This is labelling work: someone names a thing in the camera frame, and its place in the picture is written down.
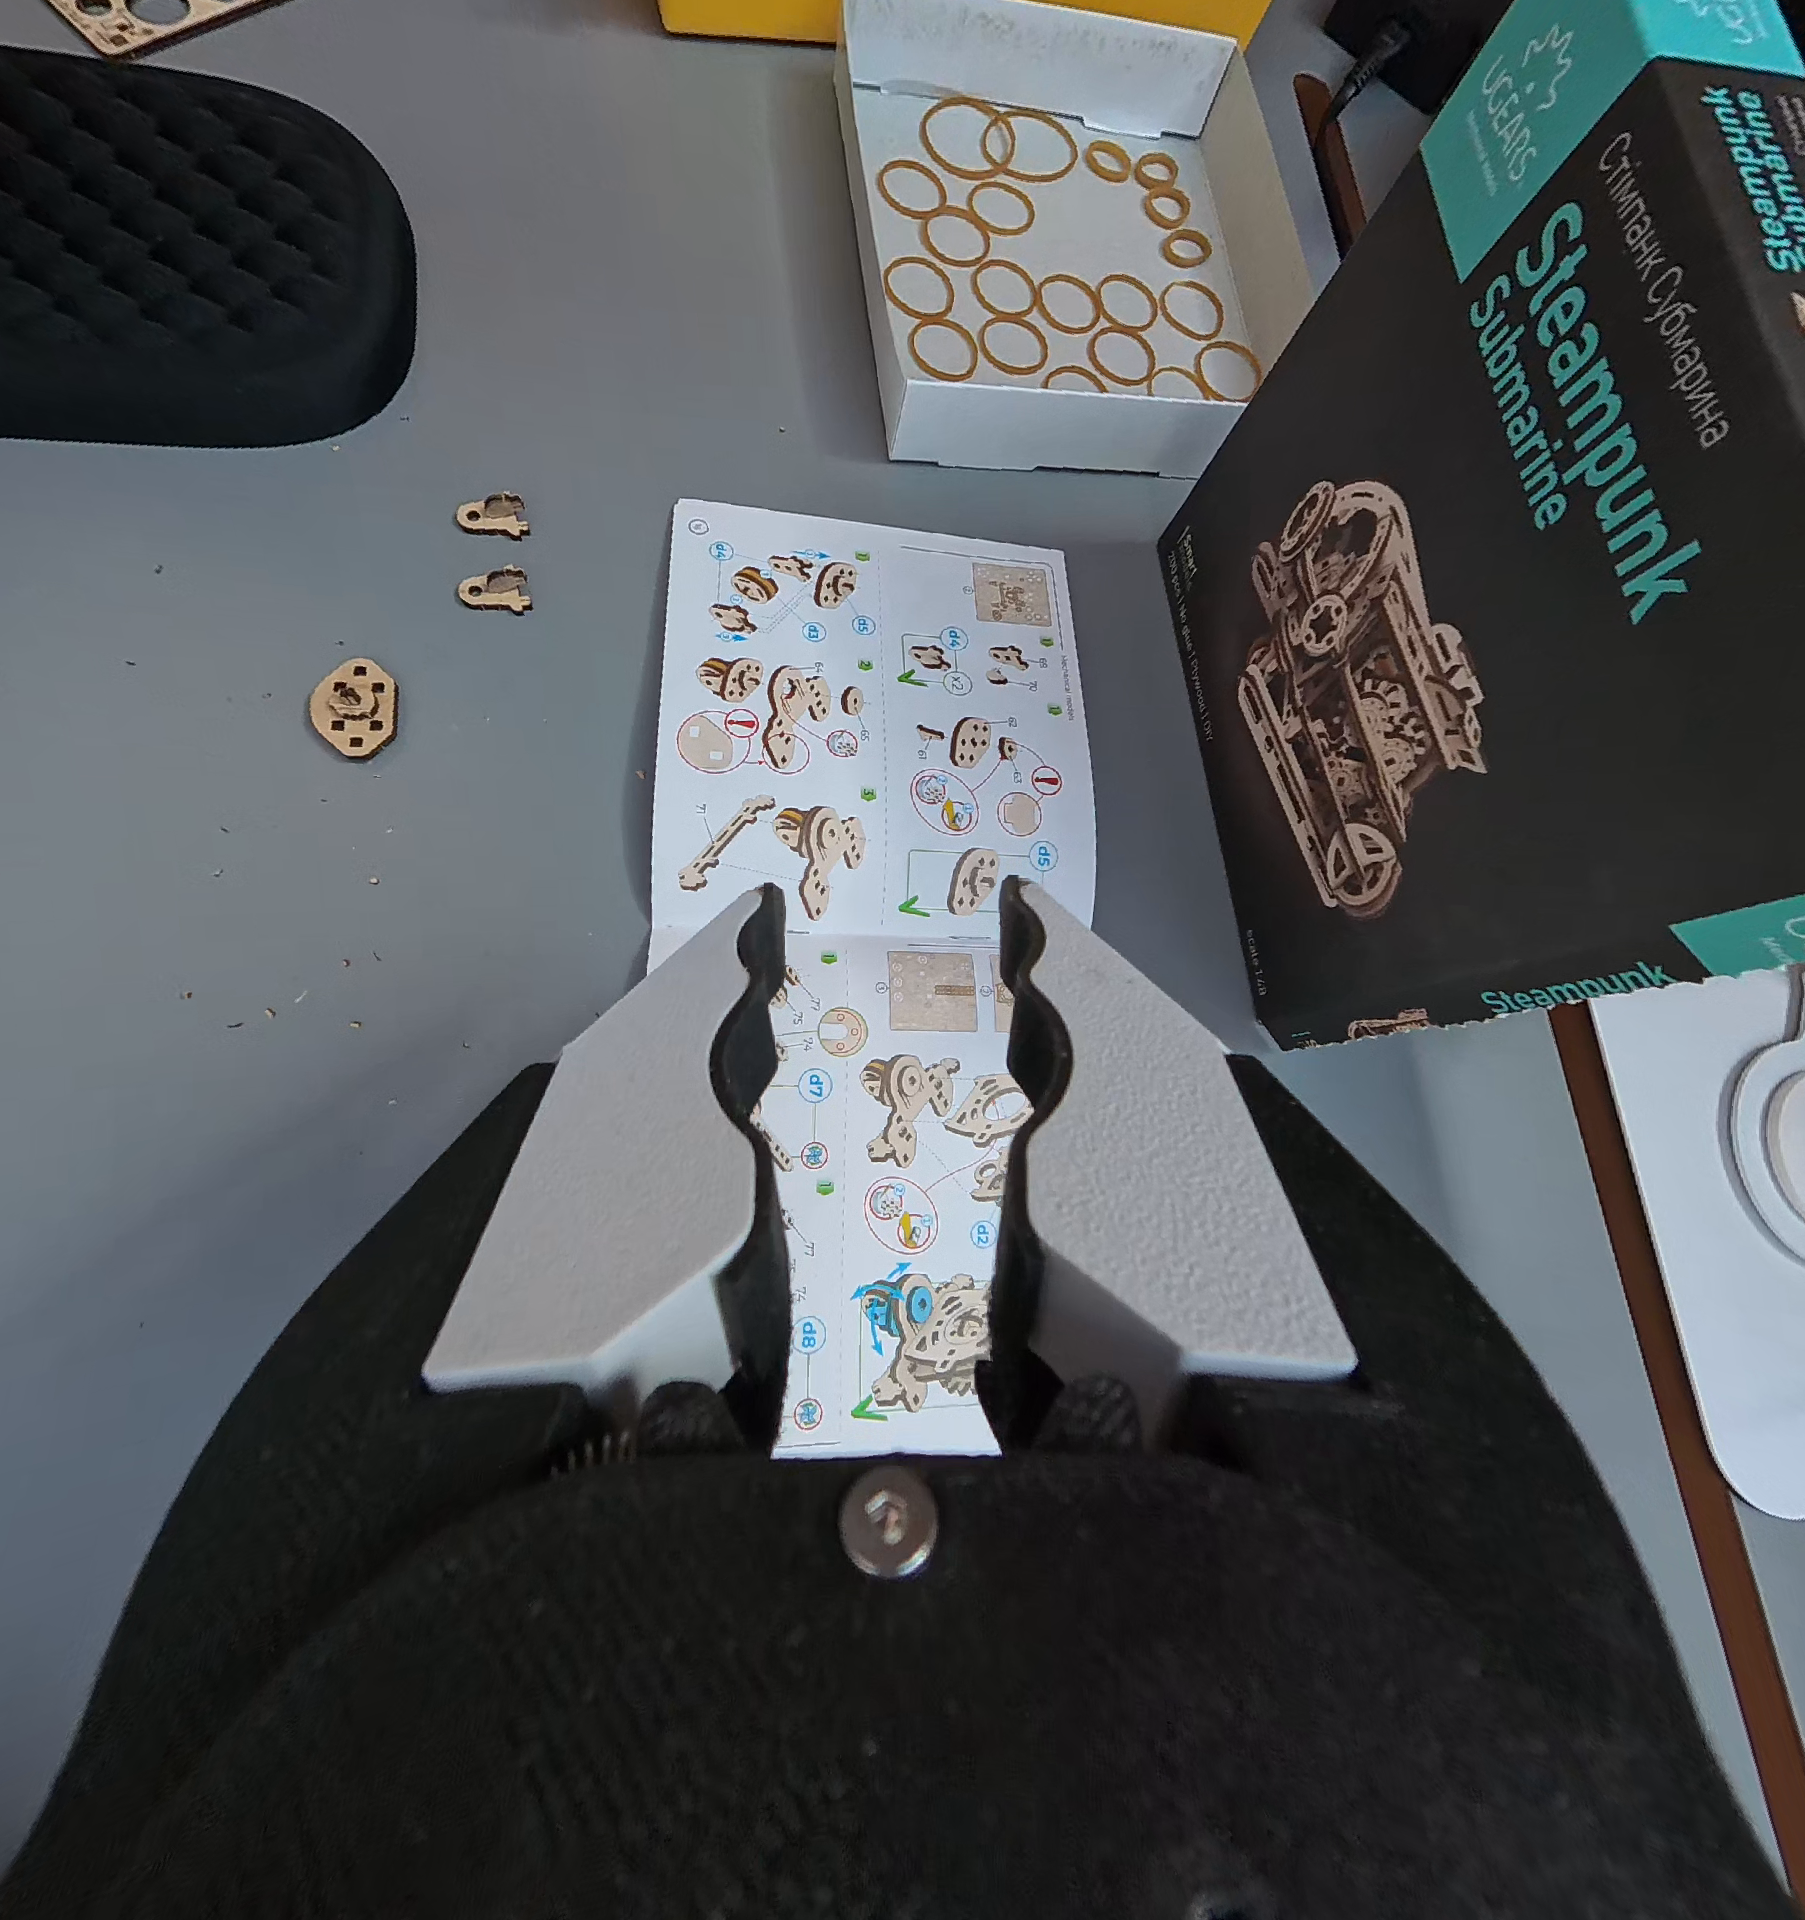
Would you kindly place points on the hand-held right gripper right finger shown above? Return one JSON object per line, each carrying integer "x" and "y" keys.
{"x": 1187, "y": 1195}

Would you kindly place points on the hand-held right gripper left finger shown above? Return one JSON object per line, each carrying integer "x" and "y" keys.
{"x": 599, "y": 1184}

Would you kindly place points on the white blister pack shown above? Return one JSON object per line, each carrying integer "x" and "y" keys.
{"x": 1666, "y": 1195}

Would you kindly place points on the white assembly booklet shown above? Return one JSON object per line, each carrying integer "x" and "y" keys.
{"x": 784, "y": 706}

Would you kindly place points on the oval wooden disc piece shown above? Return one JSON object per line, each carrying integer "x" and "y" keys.
{"x": 350, "y": 708}

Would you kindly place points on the small wooden hook piece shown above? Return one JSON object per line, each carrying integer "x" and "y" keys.
{"x": 494, "y": 592}
{"x": 487, "y": 518}

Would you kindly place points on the black model kit box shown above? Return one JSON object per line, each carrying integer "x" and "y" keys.
{"x": 1517, "y": 602}

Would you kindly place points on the white cardboard box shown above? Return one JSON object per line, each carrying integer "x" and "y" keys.
{"x": 1035, "y": 433}

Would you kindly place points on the yellow plastic bin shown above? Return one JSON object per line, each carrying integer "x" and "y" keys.
{"x": 740, "y": 20}

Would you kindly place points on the wooden parts sheet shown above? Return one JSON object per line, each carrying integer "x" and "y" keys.
{"x": 118, "y": 28}

